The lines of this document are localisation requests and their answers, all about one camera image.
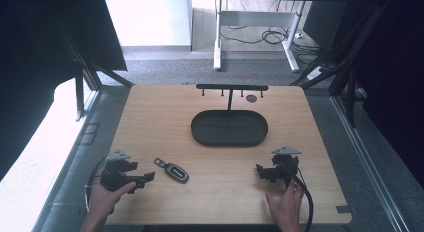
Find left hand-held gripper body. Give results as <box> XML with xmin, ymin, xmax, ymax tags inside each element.
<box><xmin>99</xmin><ymin>148</ymin><xmax>139</xmax><ymax>193</ymax></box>

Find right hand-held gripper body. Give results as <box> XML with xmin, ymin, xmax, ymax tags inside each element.
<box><xmin>271</xmin><ymin>145</ymin><xmax>303</xmax><ymax>189</ymax></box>

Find black car key fob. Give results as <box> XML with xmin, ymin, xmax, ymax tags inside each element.
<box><xmin>153</xmin><ymin>157</ymin><xmax>190</xmax><ymax>185</ymax></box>

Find black tray with hook stand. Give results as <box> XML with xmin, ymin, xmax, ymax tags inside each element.
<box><xmin>190</xmin><ymin>83</ymin><xmax>270</xmax><ymax>148</ymax></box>

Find person's left hand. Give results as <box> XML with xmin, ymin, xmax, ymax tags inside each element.
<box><xmin>87</xmin><ymin>176</ymin><xmax>137</xmax><ymax>226</ymax></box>

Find person's right hand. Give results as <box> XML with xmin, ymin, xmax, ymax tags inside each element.
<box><xmin>265</xmin><ymin>178</ymin><xmax>305</xmax><ymax>232</ymax></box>

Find white side table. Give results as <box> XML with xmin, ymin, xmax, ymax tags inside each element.
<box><xmin>0</xmin><ymin>77</ymin><xmax>100</xmax><ymax>232</ymax></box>

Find white power strip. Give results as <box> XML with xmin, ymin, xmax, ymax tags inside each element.
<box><xmin>305</xmin><ymin>65</ymin><xmax>327</xmax><ymax>82</ymax></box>

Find black metal stand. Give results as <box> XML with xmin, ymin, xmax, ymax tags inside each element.
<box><xmin>289</xmin><ymin>0</ymin><xmax>398</xmax><ymax>128</ymax></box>
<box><xmin>56</xmin><ymin>21</ymin><xmax>135</xmax><ymax>122</ymax></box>

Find black curtain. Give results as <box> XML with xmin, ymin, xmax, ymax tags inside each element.
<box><xmin>302</xmin><ymin>0</ymin><xmax>424</xmax><ymax>190</ymax></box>
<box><xmin>0</xmin><ymin>0</ymin><xmax>128</xmax><ymax>182</ymax></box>

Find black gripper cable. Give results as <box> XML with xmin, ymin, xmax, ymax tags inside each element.
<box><xmin>281</xmin><ymin>161</ymin><xmax>315</xmax><ymax>232</ymax></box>
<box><xmin>84</xmin><ymin>154</ymin><xmax>108</xmax><ymax>214</ymax></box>

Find aluminium floor rail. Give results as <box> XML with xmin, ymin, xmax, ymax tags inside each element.
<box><xmin>331</xmin><ymin>94</ymin><xmax>410</xmax><ymax>232</ymax></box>

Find black floor cables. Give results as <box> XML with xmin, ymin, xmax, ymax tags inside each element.
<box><xmin>219</xmin><ymin>24</ymin><xmax>322</xmax><ymax>56</ymax></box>

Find white desk frame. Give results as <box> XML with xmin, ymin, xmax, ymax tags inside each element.
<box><xmin>213</xmin><ymin>0</ymin><xmax>307</xmax><ymax>73</ymax></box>

